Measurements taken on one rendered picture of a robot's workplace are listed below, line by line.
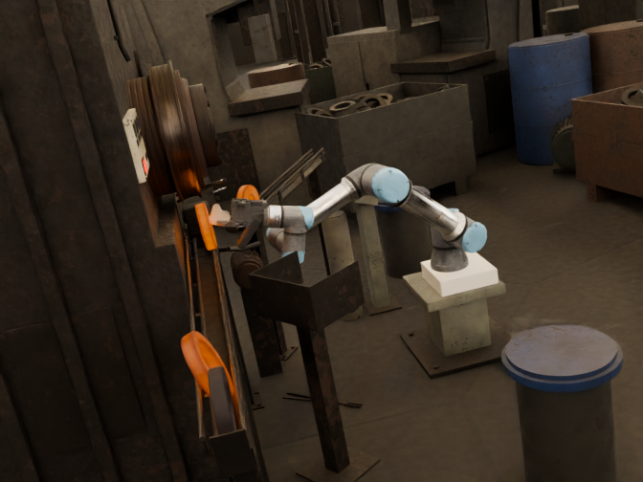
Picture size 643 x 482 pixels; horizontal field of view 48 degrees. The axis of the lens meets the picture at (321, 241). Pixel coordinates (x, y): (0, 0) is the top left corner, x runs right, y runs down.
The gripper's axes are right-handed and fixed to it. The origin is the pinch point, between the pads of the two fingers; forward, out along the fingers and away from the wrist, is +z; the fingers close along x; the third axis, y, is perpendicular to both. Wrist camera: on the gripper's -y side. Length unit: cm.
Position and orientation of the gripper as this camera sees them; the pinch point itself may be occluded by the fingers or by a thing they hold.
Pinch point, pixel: (205, 221)
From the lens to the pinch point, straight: 237.5
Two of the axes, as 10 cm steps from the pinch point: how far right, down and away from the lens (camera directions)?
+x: 1.9, 2.9, -9.4
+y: 0.8, -9.6, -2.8
